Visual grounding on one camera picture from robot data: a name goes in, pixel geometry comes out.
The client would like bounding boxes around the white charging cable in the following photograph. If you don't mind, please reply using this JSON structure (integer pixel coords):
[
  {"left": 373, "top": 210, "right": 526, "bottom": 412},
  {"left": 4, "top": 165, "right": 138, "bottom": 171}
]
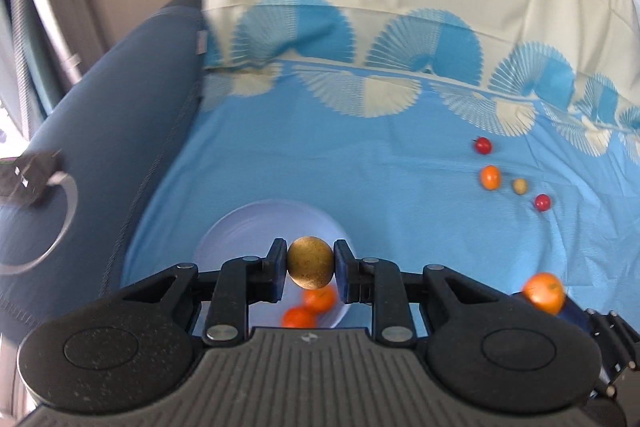
[{"left": 0, "top": 171, "right": 80, "bottom": 278}]

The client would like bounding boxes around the red cherry tomato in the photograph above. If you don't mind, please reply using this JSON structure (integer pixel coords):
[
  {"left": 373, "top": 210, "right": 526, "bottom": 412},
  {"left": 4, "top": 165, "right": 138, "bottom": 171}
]
[
  {"left": 534, "top": 193, "right": 551, "bottom": 212},
  {"left": 474, "top": 136, "right": 492, "bottom": 155}
]

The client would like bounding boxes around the blue sofa armrest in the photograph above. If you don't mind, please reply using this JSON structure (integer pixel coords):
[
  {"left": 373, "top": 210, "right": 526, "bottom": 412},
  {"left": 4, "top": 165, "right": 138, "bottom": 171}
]
[{"left": 1, "top": 0, "right": 205, "bottom": 345}]

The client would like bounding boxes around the blue patterned bed sheet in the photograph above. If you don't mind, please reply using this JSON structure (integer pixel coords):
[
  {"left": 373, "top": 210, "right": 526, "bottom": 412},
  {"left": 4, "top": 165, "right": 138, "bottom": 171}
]
[{"left": 122, "top": 0, "right": 639, "bottom": 323}]

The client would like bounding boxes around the light blue round plate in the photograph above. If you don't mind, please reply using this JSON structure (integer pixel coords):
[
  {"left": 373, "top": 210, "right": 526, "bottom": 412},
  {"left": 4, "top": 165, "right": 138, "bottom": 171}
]
[{"left": 193, "top": 199, "right": 350, "bottom": 329}]

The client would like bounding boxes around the black smartphone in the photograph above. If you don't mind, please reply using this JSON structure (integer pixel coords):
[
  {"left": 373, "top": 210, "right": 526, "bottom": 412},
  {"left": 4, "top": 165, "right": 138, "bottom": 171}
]
[{"left": 0, "top": 150, "right": 61, "bottom": 207}]

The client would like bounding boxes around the grey curtain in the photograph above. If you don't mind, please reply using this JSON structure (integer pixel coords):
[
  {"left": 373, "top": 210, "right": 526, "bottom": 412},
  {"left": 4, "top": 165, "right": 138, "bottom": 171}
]
[{"left": 6, "top": 0, "right": 108, "bottom": 127}]

